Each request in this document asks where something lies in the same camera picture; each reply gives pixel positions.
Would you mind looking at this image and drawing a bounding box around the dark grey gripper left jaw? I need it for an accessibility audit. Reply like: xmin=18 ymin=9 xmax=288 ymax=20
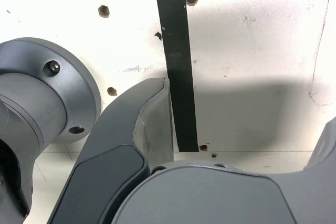
xmin=48 ymin=76 xmax=175 ymax=224

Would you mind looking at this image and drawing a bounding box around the black tape strip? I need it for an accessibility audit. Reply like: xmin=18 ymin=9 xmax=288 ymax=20
xmin=155 ymin=0 xmax=200 ymax=153

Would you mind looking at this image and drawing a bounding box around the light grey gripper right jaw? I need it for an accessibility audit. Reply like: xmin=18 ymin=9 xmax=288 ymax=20
xmin=112 ymin=115 xmax=336 ymax=224

